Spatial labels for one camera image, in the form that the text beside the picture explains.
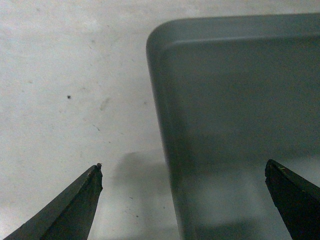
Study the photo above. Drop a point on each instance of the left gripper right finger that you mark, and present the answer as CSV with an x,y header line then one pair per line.
x,y
296,199

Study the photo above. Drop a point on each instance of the grey-green rectangular serving tray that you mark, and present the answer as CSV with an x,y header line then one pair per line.
x,y
230,94

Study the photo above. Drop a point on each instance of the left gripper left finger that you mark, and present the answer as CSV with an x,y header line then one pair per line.
x,y
70,215

